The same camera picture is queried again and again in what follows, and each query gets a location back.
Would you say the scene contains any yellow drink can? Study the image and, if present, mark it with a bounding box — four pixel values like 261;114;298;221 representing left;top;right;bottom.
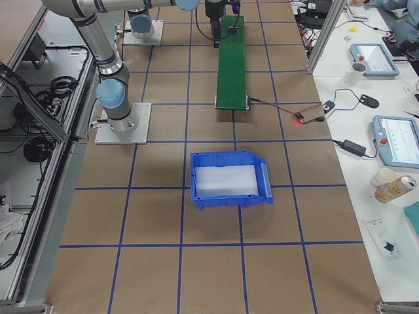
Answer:
374;175;417;203

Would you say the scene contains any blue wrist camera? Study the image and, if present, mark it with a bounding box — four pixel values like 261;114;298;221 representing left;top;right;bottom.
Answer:
228;0;241;15

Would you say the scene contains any white mug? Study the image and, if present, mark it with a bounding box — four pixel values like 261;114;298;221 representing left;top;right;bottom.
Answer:
343;62;367;86

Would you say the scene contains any aluminium frame post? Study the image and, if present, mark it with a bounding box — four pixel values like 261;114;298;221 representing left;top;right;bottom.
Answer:
306;0;346;74

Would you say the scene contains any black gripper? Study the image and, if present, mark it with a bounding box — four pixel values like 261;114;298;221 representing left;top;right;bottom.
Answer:
205;0;226;41

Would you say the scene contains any black computer mouse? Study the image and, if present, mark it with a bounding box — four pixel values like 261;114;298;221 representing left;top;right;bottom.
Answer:
359;94;380;109

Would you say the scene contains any blue plastic bin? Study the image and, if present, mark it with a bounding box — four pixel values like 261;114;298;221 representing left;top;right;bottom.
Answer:
190;150;274;210

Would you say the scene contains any teach pendant tablet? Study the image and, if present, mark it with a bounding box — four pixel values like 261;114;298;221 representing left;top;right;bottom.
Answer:
350;43;399;77
372;115;418;169

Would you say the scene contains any black power adapter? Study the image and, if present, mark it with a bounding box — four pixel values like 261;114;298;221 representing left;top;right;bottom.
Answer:
341;139;366;157

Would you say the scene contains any small red-lit circuit board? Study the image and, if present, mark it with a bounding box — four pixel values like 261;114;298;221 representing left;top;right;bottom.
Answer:
293;112;304;125

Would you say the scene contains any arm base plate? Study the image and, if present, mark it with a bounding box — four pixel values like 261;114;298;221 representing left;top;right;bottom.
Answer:
123;20;164;46
95;103;152;145

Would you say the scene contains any green conveyor belt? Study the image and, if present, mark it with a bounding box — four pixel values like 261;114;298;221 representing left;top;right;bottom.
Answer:
215;15;250;111

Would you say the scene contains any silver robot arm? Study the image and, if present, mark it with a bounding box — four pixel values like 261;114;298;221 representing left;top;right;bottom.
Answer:
127;9;154;39
43;1;199;132

